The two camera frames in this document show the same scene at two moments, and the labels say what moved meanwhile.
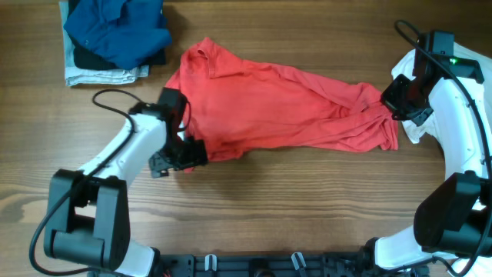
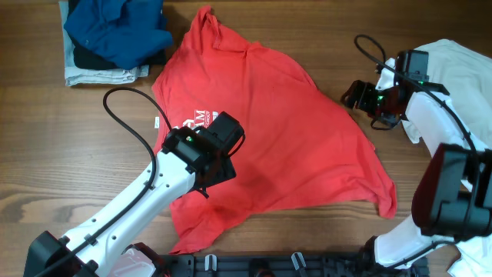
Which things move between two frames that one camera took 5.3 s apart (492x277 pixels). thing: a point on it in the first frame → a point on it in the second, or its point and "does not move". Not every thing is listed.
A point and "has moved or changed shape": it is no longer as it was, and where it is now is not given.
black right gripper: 401,101 → 361,97
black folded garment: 86,59 does not move
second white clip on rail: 295,261 does not move
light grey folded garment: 75,75 does not move
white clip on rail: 211,262 does not move
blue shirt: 125,33 does not move
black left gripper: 184,155 → 220,169
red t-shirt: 240,107 has moved or changed shape
